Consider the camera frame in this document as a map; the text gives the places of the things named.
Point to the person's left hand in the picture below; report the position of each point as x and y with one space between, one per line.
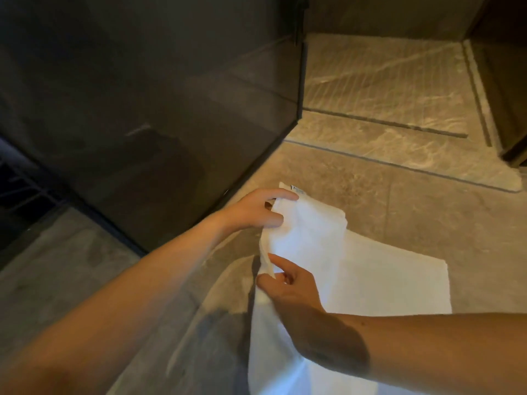
251 213

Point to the dark patterned glass panel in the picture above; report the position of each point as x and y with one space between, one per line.
20 193

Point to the person's right hand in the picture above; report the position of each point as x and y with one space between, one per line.
296 292

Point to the linear shower drain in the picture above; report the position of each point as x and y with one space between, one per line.
387 122

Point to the thin white towel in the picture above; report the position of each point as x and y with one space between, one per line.
370 283

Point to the dark glass shower door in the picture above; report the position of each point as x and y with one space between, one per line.
144 119

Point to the fixed dark glass panel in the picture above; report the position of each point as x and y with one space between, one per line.
506 78

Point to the person's right forearm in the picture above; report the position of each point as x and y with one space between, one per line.
432 349

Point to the person's left forearm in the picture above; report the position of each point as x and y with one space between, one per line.
103 316

